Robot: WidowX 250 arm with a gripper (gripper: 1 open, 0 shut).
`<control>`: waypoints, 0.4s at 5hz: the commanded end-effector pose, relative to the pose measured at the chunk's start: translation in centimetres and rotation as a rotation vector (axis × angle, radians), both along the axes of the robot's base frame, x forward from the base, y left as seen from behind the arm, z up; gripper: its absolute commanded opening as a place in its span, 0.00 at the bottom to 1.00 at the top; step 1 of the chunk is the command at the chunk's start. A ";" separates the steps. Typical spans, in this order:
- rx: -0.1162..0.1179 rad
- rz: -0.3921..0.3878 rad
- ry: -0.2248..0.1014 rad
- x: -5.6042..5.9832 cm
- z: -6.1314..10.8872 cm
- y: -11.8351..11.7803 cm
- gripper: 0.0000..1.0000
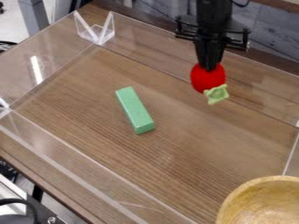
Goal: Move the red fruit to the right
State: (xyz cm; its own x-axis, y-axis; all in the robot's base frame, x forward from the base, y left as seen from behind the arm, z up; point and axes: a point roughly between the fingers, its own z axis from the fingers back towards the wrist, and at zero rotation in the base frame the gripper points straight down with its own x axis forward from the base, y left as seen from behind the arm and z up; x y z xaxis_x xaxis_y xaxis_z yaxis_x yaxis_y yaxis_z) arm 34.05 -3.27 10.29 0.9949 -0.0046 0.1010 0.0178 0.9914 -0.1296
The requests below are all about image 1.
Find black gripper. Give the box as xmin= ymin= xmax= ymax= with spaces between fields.
xmin=175 ymin=0 xmax=252 ymax=71

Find red plush strawberry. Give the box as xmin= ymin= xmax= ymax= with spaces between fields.
xmin=191 ymin=64 xmax=230 ymax=105

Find green rectangular block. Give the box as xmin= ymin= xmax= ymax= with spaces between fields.
xmin=117 ymin=87 xmax=155 ymax=135

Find clear acrylic tray walls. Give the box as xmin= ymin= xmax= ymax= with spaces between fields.
xmin=0 ymin=10 xmax=299 ymax=224

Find wooden bowl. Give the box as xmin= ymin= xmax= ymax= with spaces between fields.
xmin=216 ymin=176 xmax=299 ymax=224

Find black equipment under table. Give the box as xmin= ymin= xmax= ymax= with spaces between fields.
xmin=0 ymin=159 xmax=67 ymax=224

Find grey post in background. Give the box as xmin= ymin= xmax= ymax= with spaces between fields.
xmin=18 ymin=0 xmax=50 ymax=36

